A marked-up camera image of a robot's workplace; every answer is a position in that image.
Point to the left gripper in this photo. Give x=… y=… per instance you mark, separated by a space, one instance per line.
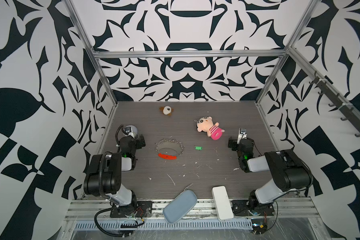
x=139 y=141

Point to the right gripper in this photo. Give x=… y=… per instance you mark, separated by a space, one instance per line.
x=233 y=144

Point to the metal keyring with chain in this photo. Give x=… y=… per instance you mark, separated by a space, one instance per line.
x=171 y=144

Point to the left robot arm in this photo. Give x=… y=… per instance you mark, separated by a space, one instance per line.
x=104 y=175

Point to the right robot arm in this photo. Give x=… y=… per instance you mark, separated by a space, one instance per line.
x=289 y=173

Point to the white dome timer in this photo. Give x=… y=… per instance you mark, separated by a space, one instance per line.
x=135 y=131

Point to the pink plush doll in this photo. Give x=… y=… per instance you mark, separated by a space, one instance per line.
x=213 y=130

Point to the brown white plush toy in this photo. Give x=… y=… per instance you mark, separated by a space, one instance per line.
x=166 y=110

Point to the white rectangular box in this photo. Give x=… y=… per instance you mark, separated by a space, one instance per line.
x=222 y=203

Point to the grey glasses case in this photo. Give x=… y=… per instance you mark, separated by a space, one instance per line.
x=180 y=206

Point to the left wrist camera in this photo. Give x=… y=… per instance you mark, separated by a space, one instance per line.
x=127 y=131

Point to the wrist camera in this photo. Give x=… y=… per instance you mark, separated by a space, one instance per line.
x=127 y=131
x=242 y=134

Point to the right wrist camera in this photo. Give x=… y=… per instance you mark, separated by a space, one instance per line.
x=242 y=134

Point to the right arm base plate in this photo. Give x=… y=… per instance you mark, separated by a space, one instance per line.
x=241 y=208

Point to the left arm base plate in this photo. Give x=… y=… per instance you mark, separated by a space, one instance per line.
x=139 y=209

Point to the wall hook rack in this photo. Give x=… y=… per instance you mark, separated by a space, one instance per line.
x=337 y=101

